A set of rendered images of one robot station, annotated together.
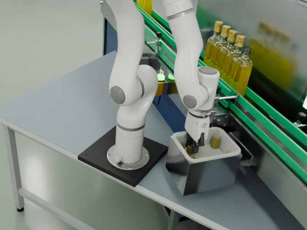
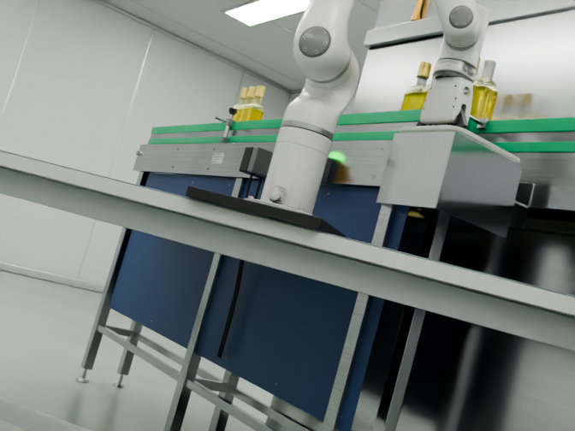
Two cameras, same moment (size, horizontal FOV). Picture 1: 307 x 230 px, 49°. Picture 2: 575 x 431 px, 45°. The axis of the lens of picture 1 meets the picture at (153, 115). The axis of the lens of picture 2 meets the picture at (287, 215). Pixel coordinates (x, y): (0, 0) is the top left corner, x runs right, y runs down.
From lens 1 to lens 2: 1.22 m
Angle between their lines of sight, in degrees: 39
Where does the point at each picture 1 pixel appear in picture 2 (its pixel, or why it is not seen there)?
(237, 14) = not seen: hidden behind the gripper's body
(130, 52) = not seen: outside the picture
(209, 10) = (380, 105)
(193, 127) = (447, 98)
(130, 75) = (340, 14)
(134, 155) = (308, 194)
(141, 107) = (333, 103)
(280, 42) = (531, 70)
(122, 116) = (302, 103)
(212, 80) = (483, 11)
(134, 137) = (317, 149)
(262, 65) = (500, 116)
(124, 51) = not seen: outside the picture
